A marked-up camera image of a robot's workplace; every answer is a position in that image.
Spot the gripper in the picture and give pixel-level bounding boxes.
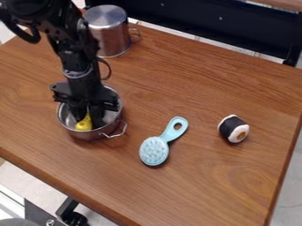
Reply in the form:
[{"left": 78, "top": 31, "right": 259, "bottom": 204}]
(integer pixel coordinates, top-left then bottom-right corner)
[{"left": 48, "top": 63, "right": 121, "bottom": 129}]

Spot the yellow toy knife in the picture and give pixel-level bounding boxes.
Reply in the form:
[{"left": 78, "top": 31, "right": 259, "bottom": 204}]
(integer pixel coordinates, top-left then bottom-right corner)
[{"left": 74, "top": 113, "right": 94, "bottom": 132}]

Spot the tall silver pot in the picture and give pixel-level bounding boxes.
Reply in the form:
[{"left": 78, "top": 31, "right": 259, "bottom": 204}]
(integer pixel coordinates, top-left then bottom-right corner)
[{"left": 82, "top": 4, "right": 142, "bottom": 59}]

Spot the light blue brush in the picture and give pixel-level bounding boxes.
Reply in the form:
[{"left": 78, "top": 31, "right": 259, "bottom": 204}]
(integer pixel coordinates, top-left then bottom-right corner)
[{"left": 138, "top": 116, "right": 191, "bottom": 167}]

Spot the toy sushi roll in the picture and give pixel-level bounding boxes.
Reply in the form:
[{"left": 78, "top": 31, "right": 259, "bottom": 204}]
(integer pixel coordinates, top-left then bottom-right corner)
[{"left": 216, "top": 114, "right": 252, "bottom": 144}]

